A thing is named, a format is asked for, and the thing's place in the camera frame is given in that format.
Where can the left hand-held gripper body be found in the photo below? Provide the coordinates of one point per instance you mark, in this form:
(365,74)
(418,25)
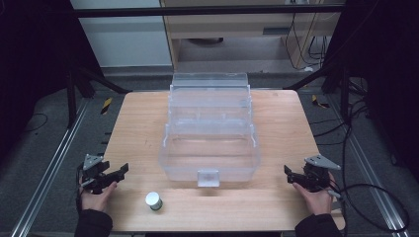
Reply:
(94,173)

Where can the yellow black tape marker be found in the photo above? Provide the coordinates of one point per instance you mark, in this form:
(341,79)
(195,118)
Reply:
(106,106)
(318,102)

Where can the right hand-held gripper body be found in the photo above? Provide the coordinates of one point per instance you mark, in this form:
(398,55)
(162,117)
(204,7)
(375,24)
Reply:
(317,176)

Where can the light wooden desk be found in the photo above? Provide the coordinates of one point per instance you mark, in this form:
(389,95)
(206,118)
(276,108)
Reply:
(230,28)

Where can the black curtain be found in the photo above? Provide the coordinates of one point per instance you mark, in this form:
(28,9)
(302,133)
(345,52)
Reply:
(388,65)
(33,65)

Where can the aluminium floor rail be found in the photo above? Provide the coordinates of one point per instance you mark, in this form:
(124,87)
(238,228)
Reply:
(49,168)
(369,164)

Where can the white cabinet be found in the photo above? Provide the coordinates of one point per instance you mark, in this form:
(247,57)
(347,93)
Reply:
(125,42)

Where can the black horizontal bar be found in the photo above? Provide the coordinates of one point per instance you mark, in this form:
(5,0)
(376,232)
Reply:
(197,12)

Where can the clear plastic tiered storage box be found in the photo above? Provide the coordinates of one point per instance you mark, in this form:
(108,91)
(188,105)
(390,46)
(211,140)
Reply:
(209,154)

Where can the person's right hand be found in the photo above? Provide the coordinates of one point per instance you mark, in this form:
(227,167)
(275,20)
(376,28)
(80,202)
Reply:
(316,200)

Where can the person's left hand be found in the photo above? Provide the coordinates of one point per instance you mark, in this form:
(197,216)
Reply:
(96,200)

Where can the black metal stand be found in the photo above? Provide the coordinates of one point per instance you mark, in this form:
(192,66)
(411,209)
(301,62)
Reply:
(344,95)
(71,98)

